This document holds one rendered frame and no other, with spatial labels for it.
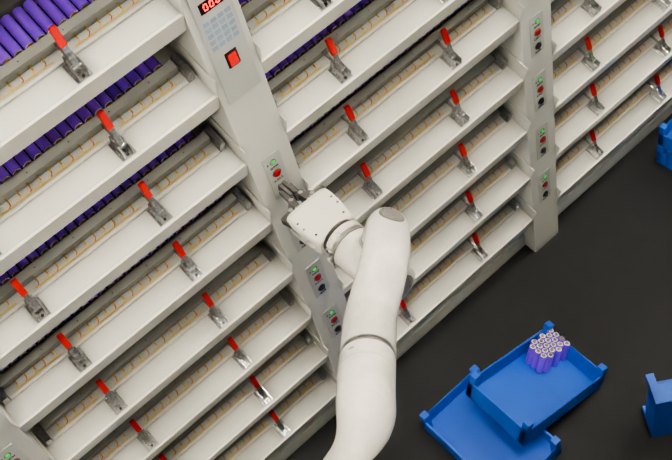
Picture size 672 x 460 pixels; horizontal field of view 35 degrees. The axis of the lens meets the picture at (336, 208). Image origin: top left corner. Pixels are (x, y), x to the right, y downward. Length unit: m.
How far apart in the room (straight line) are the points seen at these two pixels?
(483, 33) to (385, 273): 0.74
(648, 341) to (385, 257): 1.31
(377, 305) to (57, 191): 0.55
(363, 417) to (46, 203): 0.61
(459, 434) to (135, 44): 1.54
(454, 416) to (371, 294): 1.14
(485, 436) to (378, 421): 1.26
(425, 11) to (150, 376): 0.91
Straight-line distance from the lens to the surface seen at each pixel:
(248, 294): 2.22
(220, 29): 1.72
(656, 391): 2.64
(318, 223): 1.93
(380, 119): 2.18
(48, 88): 1.63
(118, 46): 1.65
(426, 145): 2.36
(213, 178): 1.93
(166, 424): 2.36
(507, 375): 2.81
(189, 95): 1.80
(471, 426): 2.82
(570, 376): 2.85
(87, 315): 2.04
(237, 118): 1.85
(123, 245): 1.90
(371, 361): 1.60
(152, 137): 1.77
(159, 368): 2.20
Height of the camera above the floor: 2.59
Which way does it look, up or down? 53 degrees down
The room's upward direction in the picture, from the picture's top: 18 degrees counter-clockwise
